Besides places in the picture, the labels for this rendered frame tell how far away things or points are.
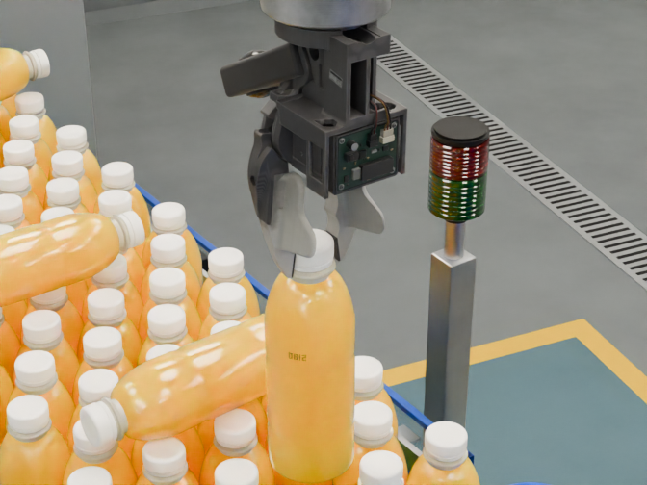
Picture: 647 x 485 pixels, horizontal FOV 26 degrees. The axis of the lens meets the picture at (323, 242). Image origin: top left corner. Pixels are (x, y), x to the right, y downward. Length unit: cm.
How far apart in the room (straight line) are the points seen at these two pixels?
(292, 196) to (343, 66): 12
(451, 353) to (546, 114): 296
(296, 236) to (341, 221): 6
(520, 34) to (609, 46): 33
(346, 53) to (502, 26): 431
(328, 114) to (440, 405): 77
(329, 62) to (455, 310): 70
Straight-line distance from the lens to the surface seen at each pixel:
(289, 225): 103
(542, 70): 488
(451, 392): 168
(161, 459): 128
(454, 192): 152
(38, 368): 141
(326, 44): 95
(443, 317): 162
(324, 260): 107
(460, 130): 151
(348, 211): 107
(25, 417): 134
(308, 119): 97
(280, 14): 95
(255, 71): 103
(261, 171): 101
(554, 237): 386
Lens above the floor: 191
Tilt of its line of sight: 30 degrees down
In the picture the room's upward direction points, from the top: straight up
